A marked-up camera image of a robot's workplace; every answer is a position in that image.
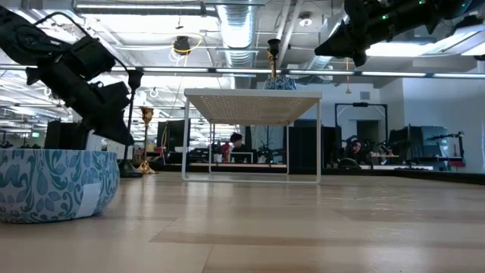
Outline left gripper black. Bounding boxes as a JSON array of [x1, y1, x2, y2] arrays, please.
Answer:
[[26, 64, 136, 146]]

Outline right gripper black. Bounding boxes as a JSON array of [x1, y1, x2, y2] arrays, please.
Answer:
[[314, 0, 437, 67]]

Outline black candlestick holder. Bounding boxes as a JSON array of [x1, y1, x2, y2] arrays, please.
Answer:
[[267, 38, 282, 81], [117, 69, 145, 178]]

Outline blue white patterned candle tin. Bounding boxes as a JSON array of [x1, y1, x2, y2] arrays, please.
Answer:
[[0, 148, 121, 224], [264, 74, 298, 91]]

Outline white cabinet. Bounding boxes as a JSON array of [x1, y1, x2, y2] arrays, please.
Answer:
[[106, 144, 134, 161]]

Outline black slatted crate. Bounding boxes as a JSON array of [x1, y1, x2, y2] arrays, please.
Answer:
[[44, 120, 90, 151]]

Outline black background monitor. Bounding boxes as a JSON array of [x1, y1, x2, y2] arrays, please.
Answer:
[[157, 119, 190, 153]]

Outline large ceiling light panel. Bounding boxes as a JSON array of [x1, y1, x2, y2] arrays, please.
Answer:
[[365, 37, 437, 58]]

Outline person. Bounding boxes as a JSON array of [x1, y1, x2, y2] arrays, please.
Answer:
[[221, 132, 247, 164], [345, 138, 367, 168]]

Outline black partition panel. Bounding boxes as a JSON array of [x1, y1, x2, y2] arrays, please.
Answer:
[[289, 120, 342, 170]]

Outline white perforated metal shelf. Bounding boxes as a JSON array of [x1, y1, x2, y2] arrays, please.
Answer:
[[181, 88, 323, 185]]

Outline grey ceiling pipe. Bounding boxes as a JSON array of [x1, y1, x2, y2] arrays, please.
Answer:
[[71, 0, 221, 16]]

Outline black screen panels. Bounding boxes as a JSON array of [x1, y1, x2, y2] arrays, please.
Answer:
[[388, 125, 450, 160]]

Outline yellow hanging cord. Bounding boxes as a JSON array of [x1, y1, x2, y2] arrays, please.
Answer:
[[343, 56, 352, 95]]

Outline black gantry frame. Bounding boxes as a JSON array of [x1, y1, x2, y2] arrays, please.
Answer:
[[334, 101, 389, 152]]

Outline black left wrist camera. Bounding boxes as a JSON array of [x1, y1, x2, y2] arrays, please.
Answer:
[[70, 36, 117, 81]]

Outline long linear light rail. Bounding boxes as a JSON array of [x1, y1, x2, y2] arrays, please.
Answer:
[[0, 64, 485, 79]]

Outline silver ventilation duct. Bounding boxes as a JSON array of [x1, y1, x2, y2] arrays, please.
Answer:
[[215, 0, 266, 69]]

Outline black hanging cable reel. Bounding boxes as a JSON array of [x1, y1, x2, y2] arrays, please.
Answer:
[[172, 35, 192, 56]]

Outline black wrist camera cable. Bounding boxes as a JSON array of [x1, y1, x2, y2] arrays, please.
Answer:
[[33, 11, 95, 42]]

